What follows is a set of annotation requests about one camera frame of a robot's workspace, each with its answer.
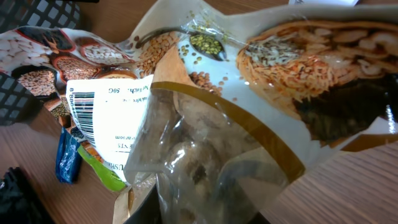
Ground green snack bag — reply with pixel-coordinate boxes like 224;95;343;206
77;146;126;192

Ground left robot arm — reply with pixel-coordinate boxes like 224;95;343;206
1;167;54;224

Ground white barcode scanner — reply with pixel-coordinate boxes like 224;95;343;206
289;0;359;6

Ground blue snack bar wrapper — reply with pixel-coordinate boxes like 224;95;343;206
55;128;81;184

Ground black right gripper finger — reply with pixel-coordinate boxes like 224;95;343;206
124;184;162;224

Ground beige cookie bag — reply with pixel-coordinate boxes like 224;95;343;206
0;0;398;224

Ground grey plastic basket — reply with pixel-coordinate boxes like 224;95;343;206
1;0;80;126

